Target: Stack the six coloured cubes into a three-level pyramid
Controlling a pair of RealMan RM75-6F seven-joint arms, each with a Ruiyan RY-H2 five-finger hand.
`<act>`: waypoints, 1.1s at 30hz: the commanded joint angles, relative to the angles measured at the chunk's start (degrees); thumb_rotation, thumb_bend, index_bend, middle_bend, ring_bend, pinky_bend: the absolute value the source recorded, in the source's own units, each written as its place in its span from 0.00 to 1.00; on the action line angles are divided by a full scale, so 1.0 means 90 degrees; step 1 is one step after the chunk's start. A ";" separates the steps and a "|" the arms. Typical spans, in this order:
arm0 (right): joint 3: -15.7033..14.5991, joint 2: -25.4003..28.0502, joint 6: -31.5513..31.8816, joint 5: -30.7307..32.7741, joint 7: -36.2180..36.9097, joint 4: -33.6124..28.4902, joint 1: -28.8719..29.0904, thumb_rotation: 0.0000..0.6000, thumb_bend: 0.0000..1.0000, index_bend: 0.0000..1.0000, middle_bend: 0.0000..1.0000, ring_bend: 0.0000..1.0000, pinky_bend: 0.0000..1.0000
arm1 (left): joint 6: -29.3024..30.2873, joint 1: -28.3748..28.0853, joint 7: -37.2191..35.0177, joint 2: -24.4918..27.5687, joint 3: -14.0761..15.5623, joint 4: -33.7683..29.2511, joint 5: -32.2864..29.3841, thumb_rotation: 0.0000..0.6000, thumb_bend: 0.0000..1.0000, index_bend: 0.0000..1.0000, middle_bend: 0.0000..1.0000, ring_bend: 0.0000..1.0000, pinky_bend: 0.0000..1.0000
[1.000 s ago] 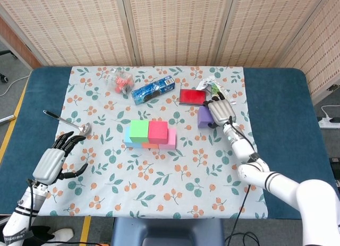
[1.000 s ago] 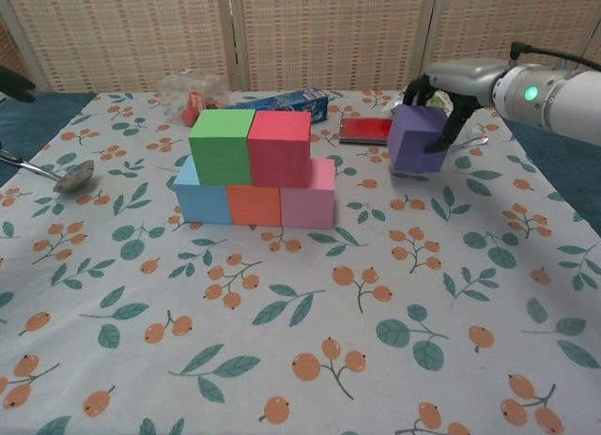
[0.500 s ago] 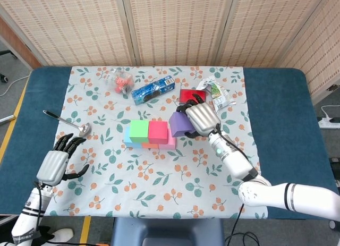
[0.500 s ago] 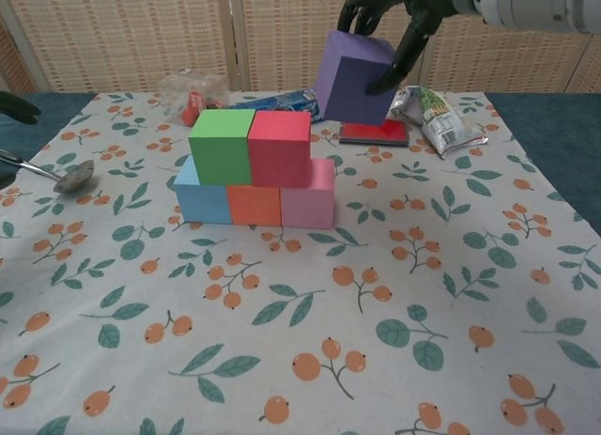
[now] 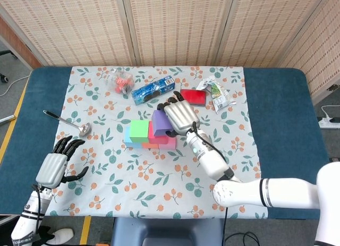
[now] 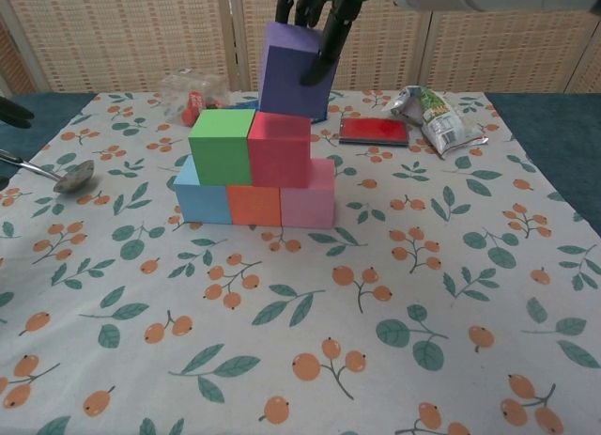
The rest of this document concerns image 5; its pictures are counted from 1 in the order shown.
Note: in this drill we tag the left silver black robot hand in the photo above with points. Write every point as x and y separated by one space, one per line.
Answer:
51 167

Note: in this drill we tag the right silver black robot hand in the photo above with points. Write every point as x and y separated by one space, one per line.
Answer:
180 115

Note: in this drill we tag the purple foam block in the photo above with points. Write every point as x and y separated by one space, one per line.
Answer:
160 123

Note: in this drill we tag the pink foam block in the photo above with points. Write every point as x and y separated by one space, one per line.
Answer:
170 143

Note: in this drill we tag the magenta red foam block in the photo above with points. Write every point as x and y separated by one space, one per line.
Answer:
156 139

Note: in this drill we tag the orange foam block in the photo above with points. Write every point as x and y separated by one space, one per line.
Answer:
150 145

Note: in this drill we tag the green foam block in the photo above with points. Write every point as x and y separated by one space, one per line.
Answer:
139 130

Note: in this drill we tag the light blue foam block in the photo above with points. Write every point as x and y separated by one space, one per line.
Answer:
127 138

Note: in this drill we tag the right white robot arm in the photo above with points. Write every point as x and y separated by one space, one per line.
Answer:
239 182

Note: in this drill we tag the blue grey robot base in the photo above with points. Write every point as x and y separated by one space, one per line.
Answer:
170 232

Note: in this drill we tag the flat red case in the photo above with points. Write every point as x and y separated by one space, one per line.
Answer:
196 96

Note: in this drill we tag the blue cookie box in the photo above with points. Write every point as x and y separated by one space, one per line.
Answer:
154 90

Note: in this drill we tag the crumpled green white snack packet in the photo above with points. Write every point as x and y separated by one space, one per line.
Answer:
217 93

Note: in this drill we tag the grey metal bar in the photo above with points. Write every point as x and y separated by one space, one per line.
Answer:
6 119

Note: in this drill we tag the black trouser leg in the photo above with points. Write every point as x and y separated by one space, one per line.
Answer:
43 234

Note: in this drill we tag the floral fruit print tablecloth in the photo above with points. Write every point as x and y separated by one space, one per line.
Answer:
170 182

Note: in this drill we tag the white shoe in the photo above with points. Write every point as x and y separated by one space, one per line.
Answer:
63 234

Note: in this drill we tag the clear bag red contents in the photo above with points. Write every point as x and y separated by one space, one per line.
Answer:
120 81

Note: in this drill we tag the bamboo folding screen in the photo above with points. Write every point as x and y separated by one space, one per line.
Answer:
172 25

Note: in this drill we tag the black office chair base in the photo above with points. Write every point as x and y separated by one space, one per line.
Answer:
3 78

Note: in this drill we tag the white power strip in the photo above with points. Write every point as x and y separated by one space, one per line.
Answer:
329 123

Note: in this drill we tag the black equipment box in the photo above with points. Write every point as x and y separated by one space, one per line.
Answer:
334 159

